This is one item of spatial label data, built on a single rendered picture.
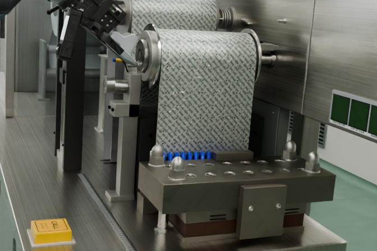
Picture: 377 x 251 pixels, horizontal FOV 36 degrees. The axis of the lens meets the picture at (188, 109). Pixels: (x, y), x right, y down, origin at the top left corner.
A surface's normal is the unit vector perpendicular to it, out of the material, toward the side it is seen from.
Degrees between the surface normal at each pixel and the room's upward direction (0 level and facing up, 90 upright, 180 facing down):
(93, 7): 89
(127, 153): 90
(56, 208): 0
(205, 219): 90
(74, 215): 0
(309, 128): 90
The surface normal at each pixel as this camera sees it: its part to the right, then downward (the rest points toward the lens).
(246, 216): 0.37, 0.20
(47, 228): 0.07, -0.98
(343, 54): -0.92, 0.00
